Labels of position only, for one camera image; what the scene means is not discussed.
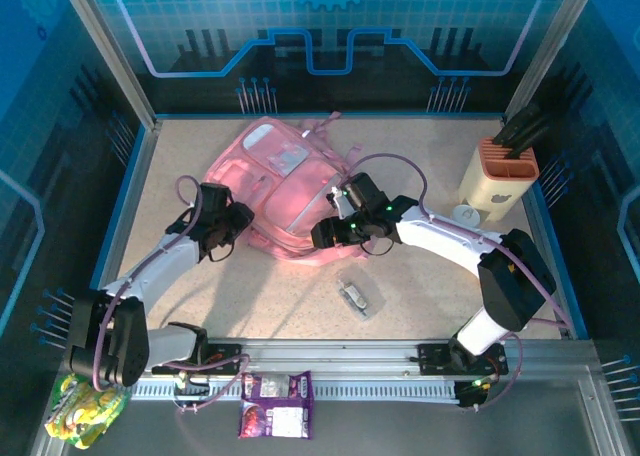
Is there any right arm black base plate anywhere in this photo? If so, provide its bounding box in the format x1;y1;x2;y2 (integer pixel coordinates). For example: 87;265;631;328
417;342;510;377

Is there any aluminium cage frame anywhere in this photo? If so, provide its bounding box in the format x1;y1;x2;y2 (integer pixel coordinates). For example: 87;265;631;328
29;0;640;456

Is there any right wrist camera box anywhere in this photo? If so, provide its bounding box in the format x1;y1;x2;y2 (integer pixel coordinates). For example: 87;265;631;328
327;185;354;221

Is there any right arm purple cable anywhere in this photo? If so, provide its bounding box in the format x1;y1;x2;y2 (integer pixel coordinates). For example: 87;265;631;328
342;153;576;412

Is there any pink student backpack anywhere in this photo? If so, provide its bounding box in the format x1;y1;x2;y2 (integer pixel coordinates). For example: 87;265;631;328
202;110;369;265

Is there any purple snack bag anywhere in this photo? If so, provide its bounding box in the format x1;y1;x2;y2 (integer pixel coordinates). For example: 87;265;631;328
237;370;315;440

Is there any clear plastic packet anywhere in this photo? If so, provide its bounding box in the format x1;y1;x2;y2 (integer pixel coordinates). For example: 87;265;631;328
335;270;387;322

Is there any black knife handle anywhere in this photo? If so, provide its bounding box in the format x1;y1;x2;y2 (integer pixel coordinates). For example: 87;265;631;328
507;118;551;158
492;103;544;147

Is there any small round white container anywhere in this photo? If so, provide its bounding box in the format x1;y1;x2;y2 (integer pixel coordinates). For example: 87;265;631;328
452;204;482;225

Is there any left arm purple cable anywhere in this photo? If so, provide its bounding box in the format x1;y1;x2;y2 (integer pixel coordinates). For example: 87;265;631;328
92;174;251;417

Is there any beige knife block orange top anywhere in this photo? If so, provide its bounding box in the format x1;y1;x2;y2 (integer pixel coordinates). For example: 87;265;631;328
458;136;541;223

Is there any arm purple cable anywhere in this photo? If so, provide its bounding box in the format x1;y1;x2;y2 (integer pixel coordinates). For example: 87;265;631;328
342;153;576;412
92;174;251;417

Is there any slotted grey cable duct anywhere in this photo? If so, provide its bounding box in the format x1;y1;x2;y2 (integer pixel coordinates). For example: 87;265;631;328
119;379;461;403

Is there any green snack bag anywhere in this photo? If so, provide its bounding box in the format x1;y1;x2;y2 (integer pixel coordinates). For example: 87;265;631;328
43;373;131;450

